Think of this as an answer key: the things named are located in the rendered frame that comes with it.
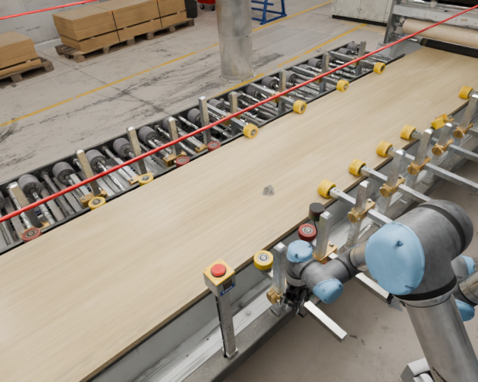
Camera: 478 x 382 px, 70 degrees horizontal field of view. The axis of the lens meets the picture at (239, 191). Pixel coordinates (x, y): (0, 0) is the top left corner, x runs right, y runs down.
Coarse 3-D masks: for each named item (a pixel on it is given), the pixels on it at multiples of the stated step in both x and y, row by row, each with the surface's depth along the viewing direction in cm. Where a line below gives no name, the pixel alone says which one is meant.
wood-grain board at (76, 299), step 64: (448, 64) 286; (320, 128) 219; (384, 128) 215; (192, 192) 177; (256, 192) 175; (0, 256) 150; (64, 256) 149; (128, 256) 147; (192, 256) 145; (0, 320) 127; (64, 320) 126; (128, 320) 124
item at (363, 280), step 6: (312, 246) 153; (330, 258) 147; (360, 276) 138; (360, 282) 138; (366, 282) 136; (372, 282) 136; (366, 288) 137; (372, 288) 134; (378, 288) 134; (378, 294) 133; (384, 294) 132; (384, 300) 132
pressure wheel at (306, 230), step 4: (304, 224) 155; (308, 224) 155; (300, 228) 153; (304, 228) 154; (308, 228) 153; (312, 228) 153; (300, 232) 152; (304, 232) 152; (308, 232) 152; (312, 232) 152; (300, 236) 152; (304, 236) 150; (308, 236) 150; (312, 236) 150; (304, 240) 152; (308, 240) 151; (312, 240) 152
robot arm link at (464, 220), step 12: (432, 204) 66; (444, 204) 65; (456, 204) 67; (456, 216) 63; (468, 216) 65; (468, 228) 63; (468, 240) 63; (348, 252) 101; (360, 252) 94; (348, 264) 100; (360, 264) 95
